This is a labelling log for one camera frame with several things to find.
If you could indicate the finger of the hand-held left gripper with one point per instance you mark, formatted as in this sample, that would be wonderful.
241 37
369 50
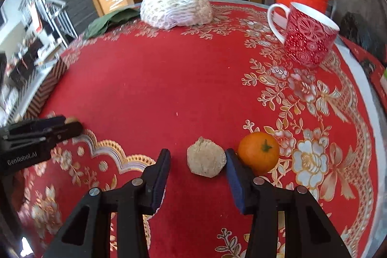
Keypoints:
69 131
51 122

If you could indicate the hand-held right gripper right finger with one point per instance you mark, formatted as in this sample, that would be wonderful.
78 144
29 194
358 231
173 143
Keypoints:
234 185

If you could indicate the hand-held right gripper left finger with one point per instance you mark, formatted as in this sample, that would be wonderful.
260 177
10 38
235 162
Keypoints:
160 185

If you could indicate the small yellow round fruit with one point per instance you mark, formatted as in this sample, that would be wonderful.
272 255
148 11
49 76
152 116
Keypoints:
72 119

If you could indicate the white box with striped rim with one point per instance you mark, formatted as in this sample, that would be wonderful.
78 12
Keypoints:
45 88

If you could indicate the small orange with green stem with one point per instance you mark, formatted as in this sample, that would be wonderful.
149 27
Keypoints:
260 155

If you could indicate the beige foam net ball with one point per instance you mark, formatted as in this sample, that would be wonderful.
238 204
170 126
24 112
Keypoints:
205 156

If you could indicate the red floral tablecloth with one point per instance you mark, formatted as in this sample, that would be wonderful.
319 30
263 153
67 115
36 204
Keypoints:
166 79

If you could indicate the metal stair railing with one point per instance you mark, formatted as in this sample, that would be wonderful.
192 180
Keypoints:
51 13

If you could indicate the green cloth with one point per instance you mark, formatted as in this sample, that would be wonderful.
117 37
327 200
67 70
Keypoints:
108 23

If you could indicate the red patterned mug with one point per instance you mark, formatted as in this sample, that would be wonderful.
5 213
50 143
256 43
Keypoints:
308 34

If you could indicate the red printed box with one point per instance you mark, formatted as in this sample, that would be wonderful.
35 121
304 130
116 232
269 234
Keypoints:
365 61

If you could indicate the green white carton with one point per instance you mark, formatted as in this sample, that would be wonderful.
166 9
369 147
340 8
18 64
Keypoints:
385 75

